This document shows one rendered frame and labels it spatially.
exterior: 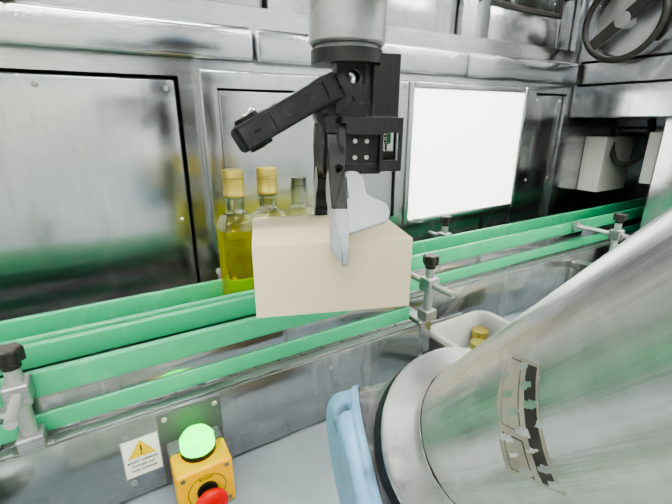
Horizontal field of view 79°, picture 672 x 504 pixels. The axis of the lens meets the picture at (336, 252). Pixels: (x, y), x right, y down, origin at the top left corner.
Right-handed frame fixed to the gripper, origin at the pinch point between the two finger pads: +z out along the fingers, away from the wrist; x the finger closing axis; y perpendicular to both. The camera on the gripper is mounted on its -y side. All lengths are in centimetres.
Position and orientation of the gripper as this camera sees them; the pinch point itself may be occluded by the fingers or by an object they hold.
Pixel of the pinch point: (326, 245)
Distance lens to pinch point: 46.0
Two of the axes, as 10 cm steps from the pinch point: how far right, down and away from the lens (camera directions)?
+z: -0.1, 9.5, 3.1
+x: -1.8, -3.1, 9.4
